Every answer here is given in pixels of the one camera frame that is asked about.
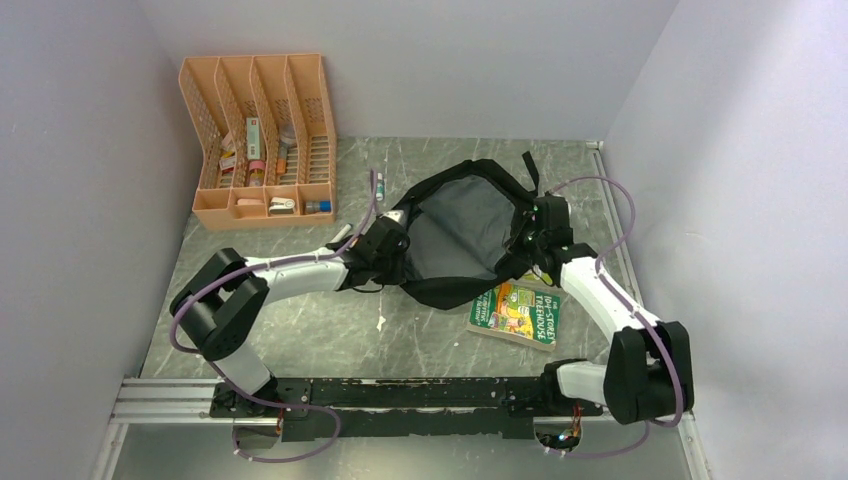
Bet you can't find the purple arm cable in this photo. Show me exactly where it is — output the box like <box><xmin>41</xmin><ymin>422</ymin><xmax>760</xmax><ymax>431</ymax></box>
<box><xmin>544</xmin><ymin>175</ymin><xmax>685</xmax><ymax>460</ymax></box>
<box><xmin>169</xmin><ymin>169</ymin><xmax>380</xmax><ymax>464</ymax></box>

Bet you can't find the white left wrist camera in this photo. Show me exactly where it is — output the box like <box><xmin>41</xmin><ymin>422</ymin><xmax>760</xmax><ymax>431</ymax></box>
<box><xmin>382</xmin><ymin>209</ymin><xmax>409</xmax><ymax>228</ymax></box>

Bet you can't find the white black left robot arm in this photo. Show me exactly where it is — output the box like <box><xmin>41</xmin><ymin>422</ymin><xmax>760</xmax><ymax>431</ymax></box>
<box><xmin>170</xmin><ymin>210</ymin><xmax>410</xmax><ymax>416</ymax></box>

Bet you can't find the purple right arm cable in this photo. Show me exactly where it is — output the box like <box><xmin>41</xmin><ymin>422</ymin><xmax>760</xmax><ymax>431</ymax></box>
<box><xmin>544</xmin><ymin>175</ymin><xmax>685</xmax><ymax>460</ymax></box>

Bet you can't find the tall white pink box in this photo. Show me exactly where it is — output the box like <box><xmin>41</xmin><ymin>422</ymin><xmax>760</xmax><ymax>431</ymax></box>
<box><xmin>245</xmin><ymin>117</ymin><xmax>262</xmax><ymax>160</ymax></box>

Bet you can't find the white blue marker pen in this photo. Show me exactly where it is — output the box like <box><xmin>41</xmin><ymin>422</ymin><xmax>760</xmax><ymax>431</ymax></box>
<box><xmin>328</xmin><ymin>224</ymin><xmax>353</xmax><ymax>250</ymax></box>

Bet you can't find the aluminium side rail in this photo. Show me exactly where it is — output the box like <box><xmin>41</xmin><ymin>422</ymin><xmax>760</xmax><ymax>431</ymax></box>
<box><xmin>586</xmin><ymin>140</ymin><xmax>657</xmax><ymax>331</ymax></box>

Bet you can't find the peach plastic desk organizer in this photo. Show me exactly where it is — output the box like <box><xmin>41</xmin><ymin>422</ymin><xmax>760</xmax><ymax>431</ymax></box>
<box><xmin>178</xmin><ymin>53</ymin><xmax>337</xmax><ymax>230</ymax></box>

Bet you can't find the orange marker in organizer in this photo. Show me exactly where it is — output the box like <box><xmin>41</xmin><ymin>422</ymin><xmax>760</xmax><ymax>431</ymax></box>
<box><xmin>275</xmin><ymin>143</ymin><xmax>289</xmax><ymax>176</ymax></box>

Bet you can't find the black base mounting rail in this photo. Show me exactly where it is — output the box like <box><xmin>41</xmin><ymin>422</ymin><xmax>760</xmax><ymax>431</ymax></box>
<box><xmin>208</xmin><ymin>377</ymin><xmax>603</xmax><ymax>442</ymax></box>

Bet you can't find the green treehouse book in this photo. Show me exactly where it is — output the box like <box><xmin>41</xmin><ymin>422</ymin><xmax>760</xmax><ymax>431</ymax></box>
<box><xmin>466</xmin><ymin>283</ymin><xmax>562</xmax><ymax>352</ymax></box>

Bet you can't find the black student backpack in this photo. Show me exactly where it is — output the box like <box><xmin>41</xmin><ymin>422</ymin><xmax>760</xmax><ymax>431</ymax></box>
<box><xmin>374</xmin><ymin>152</ymin><xmax>540</xmax><ymax>310</ymax></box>

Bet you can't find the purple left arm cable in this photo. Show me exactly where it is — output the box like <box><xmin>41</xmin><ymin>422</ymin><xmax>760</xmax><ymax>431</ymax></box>
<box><xmin>169</xmin><ymin>169</ymin><xmax>380</xmax><ymax>464</ymax></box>

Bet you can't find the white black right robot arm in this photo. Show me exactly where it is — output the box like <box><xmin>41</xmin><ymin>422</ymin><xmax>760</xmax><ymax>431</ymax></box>
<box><xmin>520</xmin><ymin>195</ymin><xmax>694</xmax><ymax>426</ymax></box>

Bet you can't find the lime green comic book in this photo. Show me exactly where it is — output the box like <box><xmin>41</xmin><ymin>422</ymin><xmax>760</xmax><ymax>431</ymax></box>
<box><xmin>516</xmin><ymin>267</ymin><xmax>557</xmax><ymax>289</ymax></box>

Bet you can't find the white stapler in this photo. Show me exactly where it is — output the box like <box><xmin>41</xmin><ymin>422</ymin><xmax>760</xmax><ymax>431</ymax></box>
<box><xmin>268</xmin><ymin>196</ymin><xmax>297</xmax><ymax>215</ymax></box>

